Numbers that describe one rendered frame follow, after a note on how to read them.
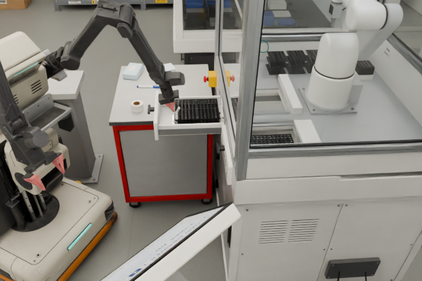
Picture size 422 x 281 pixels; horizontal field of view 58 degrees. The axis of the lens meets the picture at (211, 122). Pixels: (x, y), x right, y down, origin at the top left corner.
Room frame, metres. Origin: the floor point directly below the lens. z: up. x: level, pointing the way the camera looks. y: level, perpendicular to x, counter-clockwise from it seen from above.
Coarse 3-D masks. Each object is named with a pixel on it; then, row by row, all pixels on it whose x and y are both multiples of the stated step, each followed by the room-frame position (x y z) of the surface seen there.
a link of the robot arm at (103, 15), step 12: (96, 12) 1.32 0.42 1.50; (108, 12) 1.33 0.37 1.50; (120, 12) 1.35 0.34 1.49; (132, 12) 1.37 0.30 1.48; (96, 24) 1.34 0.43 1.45; (84, 36) 1.38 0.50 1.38; (96, 36) 1.38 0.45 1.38; (72, 48) 1.42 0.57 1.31; (84, 48) 1.42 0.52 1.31; (60, 60) 1.44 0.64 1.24; (72, 60) 1.42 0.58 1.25
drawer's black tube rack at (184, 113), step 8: (184, 104) 1.62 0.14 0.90; (192, 104) 1.63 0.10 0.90; (200, 104) 1.63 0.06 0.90; (208, 104) 1.68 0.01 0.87; (216, 104) 1.67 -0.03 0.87; (184, 112) 1.55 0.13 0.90; (192, 112) 1.55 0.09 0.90; (200, 112) 1.55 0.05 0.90; (208, 112) 1.56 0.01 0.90; (216, 112) 1.56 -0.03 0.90; (184, 120) 1.52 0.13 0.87; (192, 120) 1.52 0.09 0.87; (200, 120) 1.53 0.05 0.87; (208, 120) 1.53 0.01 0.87; (216, 120) 1.52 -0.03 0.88
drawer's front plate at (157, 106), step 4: (156, 92) 1.69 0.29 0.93; (156, 96) 1.65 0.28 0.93; (156, 100) 1.61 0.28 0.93; (156, 104) 1.58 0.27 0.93; (156, 108) 1.55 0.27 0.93; (156, 112) 1.51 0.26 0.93; (156, 116) 1.48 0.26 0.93; (156, 120) 1.44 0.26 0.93; (156, 124) 1.43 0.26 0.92; (156, 128) 1.43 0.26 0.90; (156, 132) 1.43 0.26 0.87; (156, 136) 1.43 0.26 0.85
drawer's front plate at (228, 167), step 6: (222, 126) 1.41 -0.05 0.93; (222, 132) 1.38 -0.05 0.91; (222, 138) 1.37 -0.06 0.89; (228, 144) 1.28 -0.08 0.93; (228, 150) 1.24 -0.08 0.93; (228, 156) 1.20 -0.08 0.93; (228, 162) 1.16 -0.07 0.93; (228, 168) 1.15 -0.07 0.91; (228, 174) 1.14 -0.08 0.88; (228, 180) 1.14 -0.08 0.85
